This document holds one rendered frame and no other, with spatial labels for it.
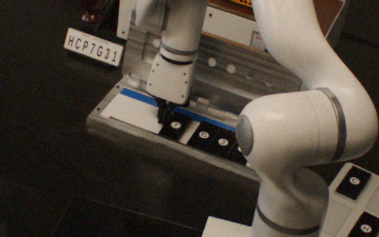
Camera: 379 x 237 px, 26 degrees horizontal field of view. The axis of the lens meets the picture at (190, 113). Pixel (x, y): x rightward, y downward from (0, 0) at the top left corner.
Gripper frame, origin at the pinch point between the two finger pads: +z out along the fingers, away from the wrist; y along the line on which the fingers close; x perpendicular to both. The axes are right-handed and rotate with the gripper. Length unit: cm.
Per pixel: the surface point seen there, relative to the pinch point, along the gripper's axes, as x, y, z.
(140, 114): 0.7, -6.1, 2.5
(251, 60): 10.6, 14.9, -15.9
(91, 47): 16.9, -28.5, -2.5
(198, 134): 0.2, 9.1, 1.9
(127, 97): 5.2, -11.8, 1.6
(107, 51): 17.0, -23.8, -3.0
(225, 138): 2.2, 15.2, 1.5
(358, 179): 5.7, 47.4, 1.5
